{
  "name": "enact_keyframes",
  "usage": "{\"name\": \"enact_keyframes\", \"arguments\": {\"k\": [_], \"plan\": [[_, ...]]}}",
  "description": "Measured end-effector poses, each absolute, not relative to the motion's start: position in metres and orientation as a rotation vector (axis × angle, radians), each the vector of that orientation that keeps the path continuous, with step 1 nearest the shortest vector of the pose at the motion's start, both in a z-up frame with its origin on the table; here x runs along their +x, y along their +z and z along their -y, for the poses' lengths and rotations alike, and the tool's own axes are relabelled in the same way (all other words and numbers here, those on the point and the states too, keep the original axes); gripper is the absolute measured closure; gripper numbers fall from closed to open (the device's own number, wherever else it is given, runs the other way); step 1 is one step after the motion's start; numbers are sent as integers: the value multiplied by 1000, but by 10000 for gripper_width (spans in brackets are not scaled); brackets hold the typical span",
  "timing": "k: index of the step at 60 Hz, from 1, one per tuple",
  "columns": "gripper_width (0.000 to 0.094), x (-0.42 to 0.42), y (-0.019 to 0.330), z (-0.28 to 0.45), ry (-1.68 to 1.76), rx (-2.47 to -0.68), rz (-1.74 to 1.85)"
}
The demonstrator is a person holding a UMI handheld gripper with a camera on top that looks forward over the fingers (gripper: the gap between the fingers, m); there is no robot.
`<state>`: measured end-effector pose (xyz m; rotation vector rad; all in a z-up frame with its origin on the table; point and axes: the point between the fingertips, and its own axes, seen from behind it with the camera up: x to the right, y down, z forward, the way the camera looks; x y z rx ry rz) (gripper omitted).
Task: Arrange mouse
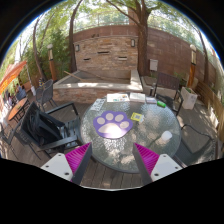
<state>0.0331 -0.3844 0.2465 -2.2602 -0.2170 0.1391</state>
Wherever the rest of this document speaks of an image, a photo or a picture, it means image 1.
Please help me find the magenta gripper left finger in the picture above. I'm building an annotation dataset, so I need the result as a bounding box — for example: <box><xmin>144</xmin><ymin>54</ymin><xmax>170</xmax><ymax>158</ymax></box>
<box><xmin>42</xmin><ymin>142</ymin><xmax>92</xmax><ymax>185</ymax></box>

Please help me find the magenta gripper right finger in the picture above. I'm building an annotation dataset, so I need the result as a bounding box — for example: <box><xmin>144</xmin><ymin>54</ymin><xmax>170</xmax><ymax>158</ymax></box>
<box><xmin>132</xmin><ymin>143</ymin><xmax>182</xmax><ymax>185</ymax></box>

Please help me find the purple paw mouse pad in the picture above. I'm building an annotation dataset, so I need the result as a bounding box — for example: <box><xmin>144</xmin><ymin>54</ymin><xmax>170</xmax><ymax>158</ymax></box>
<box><xmin>93</xmin><ymin>111</ymin><xmax>133</xmax><ymax>139</ymax></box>

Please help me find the black metal chair left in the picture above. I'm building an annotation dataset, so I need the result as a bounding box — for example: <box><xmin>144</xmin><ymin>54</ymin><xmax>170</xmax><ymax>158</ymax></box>
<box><xmin>19</xmin><ymin>102</ymin><xmax>83</xmax><ymax>157</ymax></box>

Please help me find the black metal chair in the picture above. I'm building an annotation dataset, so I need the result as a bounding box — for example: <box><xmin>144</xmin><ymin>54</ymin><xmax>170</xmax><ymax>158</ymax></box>
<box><xmin>19</xmin><ymin>102</ymin><xmax>83</xmax><ymax>157</ymax></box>
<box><xmin>150</xmin><ymin>72</ymin><xmax>184</xmax><ymax>114</ymax></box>
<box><xmin>173</xmin><ymin>124</ymin><xmax>216</xmax><ymax>168</ymax></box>

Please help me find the black backpack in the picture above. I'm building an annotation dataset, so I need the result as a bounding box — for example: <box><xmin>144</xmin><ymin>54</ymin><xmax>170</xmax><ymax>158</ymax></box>
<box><xmin>21</xmin><ymin>102</ymin><xmax>65</xmax><ymax>146</ymax></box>

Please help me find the black metal chair near right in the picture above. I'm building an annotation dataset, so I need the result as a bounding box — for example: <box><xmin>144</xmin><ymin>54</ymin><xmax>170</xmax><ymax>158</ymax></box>
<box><xmin>173</xmin><ymin>124</ymin><xmax>216</xmax><ymax>168</ymax></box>

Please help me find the yellow card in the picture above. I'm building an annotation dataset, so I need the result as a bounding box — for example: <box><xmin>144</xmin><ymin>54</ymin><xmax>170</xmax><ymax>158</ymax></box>
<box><xmin>131</xmin><ymin>112</ymin><xmax>144</xmax><ymax>122</ymax></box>

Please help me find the round glass patio table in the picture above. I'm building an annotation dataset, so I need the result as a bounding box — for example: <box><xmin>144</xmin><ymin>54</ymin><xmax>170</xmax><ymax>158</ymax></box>
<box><xmin>81</xmin><ymin>99</ymin><xmax>181</xmax><ymax>173</ymax></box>

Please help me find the green small box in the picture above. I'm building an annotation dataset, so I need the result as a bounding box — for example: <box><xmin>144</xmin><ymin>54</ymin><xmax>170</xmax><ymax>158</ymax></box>
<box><xmin>157</xmin><ymin>101</ymin><xmax>166</xmax><ymax>108</ymax></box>

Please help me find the patterned booklet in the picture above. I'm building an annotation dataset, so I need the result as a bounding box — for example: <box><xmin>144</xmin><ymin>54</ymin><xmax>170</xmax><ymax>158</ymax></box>
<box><xmin>91</xmin><ymin>99</ymin><xmax>105</xmax><ymax>111</ymax></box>

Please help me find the small grey book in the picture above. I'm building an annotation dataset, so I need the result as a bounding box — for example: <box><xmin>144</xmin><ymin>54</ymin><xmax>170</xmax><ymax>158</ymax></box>
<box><xmin>146</xmin><ymin>97</ymin><xmax>157</xmax><ymax>104</ymax></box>

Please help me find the white closed book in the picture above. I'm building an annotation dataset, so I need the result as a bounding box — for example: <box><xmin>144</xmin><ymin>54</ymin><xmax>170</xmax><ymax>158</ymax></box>
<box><xmin>129</xmin><ymin>92</ymin><xmax>145</xmax><ymax>103</ymax></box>

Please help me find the grey mesh chair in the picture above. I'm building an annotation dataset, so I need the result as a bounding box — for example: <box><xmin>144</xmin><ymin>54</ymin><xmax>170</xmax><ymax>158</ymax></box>
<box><xmin>36</xmin><ymin>79</ymin><xmax>56</xmax><ymax>108</ymax></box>

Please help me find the white planter box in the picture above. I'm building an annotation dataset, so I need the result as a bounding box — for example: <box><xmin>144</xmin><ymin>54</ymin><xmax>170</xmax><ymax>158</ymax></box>
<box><xmin>181</xmin><ymin>87</ymin><xmax>197</xmax><ymax>110</ymax></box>

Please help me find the round orange table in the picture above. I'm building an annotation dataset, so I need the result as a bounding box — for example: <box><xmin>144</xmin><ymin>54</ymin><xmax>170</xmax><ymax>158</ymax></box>
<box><xmin>8</xmin><ymin>98</ymin><xmax>29</xmax><ymax>122</ymax></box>

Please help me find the white open book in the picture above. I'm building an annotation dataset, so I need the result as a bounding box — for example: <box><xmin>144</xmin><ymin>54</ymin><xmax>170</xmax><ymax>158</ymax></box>
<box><xmin>107</xmin><ymin>93</ymin><xmax>129</xmax><ymax>102</ymax></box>

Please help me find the black metal chair far right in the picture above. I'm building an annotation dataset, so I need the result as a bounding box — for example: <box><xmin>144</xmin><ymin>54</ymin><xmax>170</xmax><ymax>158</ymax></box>
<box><xmin>150</xmin><ymin>72</ymin><xmax>184</xmax><ymax>114</ymax></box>

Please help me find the stone fountain basin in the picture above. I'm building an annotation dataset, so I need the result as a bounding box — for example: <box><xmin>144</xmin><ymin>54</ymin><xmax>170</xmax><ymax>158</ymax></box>
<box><xmin>53</xmin><ymin>70</ymin><xmax>143</xmax><ymax>103</ymax></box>

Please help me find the orange patio umbrella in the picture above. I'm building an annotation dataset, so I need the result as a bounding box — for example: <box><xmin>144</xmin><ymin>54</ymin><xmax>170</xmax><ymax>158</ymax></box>
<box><xmin>0</xmin><ymin>61</ymin><xmax>27</xmax><ymax>94</ymax></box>

